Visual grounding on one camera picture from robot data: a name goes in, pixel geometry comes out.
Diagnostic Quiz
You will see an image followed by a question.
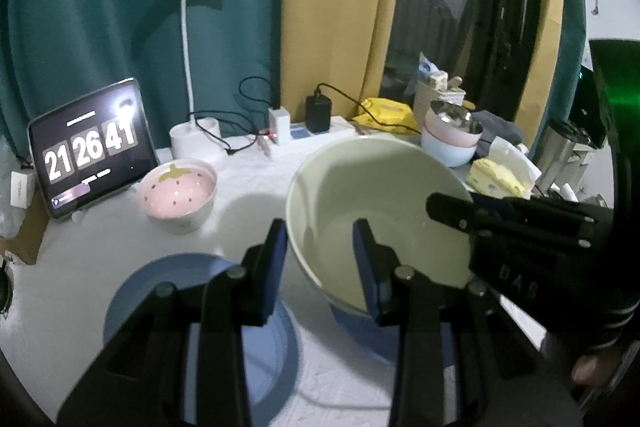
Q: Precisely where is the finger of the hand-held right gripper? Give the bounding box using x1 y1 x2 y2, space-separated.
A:
426 193 615 253

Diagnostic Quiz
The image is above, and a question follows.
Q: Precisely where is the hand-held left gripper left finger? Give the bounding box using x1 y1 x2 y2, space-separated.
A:
56 218 290 427

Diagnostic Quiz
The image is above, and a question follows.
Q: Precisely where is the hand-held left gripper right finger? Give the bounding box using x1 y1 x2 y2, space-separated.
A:
351 218 586 427

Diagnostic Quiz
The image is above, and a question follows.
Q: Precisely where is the cream bowl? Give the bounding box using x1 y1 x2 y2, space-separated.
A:
285 136 476 318

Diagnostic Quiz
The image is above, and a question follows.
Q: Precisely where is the blue plate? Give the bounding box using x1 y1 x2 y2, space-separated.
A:
102 253 301 423

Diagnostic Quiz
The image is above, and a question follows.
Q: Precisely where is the strawberry print pink bowl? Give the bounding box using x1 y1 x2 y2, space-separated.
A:
137 159 219 235

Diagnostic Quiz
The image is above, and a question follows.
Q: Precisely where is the person's right hand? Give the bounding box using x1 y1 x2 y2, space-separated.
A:
570 344 628 390

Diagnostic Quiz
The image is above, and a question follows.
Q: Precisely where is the yellow sponge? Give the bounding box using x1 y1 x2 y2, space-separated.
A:
467 137 543 200

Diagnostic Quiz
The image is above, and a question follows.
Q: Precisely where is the small light blue bowl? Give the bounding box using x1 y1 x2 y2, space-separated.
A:
421 127 478 168

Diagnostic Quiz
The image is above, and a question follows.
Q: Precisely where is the white quilted table cover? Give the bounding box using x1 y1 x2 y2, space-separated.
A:
0 127 551 425

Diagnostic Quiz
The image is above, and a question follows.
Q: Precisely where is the small pink bowl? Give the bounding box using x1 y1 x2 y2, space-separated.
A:
424 109 483 148

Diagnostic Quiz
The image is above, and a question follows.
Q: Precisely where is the steel bowl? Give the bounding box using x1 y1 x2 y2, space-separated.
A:
430 101 485 135

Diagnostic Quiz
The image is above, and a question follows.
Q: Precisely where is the grey cloth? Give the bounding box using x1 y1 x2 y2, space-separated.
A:
472 109 526 158

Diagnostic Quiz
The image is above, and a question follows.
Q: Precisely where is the white tube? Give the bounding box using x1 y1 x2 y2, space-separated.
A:
550 182 587 204

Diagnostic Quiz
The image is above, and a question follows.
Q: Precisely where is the white woven basket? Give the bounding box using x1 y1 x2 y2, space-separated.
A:
414 79 468 120

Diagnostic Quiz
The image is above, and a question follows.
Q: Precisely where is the yellow packet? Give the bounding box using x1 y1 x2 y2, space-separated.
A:
354 97 421 136

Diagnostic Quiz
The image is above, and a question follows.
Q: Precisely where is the steel flask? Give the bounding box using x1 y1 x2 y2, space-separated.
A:
535 119 588 192

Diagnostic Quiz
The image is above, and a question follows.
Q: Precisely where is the white power strip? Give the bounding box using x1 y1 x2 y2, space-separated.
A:
260 114 361 160

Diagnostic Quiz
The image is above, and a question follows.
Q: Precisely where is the white charger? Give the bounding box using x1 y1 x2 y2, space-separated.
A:
268 107 292 145

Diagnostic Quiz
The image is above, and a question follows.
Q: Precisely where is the blue white snack packet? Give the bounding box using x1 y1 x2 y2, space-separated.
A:
417 52 448 82

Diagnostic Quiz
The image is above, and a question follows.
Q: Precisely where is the white desk lamp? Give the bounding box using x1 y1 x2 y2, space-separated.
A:
131 0 238 160

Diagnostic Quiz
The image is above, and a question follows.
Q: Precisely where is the black charger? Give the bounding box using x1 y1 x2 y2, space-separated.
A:
305 94 333 134

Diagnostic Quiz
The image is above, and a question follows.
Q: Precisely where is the tablet with clock display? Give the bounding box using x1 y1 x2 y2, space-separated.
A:
27 78 158 220

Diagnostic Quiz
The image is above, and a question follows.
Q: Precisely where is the teal curtain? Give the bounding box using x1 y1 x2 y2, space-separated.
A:
560 0 588 158
0 0 286 168

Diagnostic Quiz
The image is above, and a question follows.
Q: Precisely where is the cardboard box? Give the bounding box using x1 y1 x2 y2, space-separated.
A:
0 192 51 265

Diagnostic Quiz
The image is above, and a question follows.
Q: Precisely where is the small white box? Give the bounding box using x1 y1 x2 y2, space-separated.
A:
10 171 38 208

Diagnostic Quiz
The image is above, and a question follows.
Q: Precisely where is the black round pouch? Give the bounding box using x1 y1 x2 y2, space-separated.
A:
0 259 15 320

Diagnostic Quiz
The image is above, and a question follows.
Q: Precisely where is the black lamp cable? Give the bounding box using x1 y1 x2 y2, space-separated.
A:
189 112 273 155

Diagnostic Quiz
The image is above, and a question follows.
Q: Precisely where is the black charger cable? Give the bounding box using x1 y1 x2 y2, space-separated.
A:
239 77 277 110
320 82 416 135

